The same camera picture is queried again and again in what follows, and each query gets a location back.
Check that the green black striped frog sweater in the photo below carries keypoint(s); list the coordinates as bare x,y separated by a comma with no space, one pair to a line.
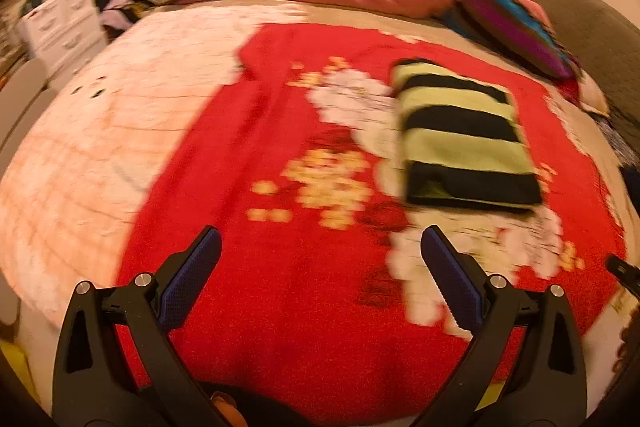
460,137

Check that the white pillow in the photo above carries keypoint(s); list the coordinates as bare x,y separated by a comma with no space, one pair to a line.
592,97

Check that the white drawer cabinet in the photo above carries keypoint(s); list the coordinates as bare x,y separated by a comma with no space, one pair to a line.
60,27

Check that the colourful striped pillow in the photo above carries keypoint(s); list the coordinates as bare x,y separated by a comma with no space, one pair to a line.
510,27

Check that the red floral blanket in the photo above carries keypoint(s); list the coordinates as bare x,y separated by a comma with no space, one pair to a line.
300,307

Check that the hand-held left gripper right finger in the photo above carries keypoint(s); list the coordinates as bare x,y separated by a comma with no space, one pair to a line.
450,282

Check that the pile of clothes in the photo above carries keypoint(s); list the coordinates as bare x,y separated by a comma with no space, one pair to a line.
120,7

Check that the person's yellow-green garment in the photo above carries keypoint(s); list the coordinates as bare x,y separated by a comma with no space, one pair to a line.
15,364

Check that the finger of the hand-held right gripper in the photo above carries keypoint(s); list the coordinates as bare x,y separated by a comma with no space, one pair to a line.
625,274

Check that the grey quilted headboard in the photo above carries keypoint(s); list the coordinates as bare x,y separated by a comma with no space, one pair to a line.
590,22

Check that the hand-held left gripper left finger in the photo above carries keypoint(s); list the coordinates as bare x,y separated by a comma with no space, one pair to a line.
192,279

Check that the person's left hand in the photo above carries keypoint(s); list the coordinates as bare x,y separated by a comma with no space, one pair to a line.
226,407

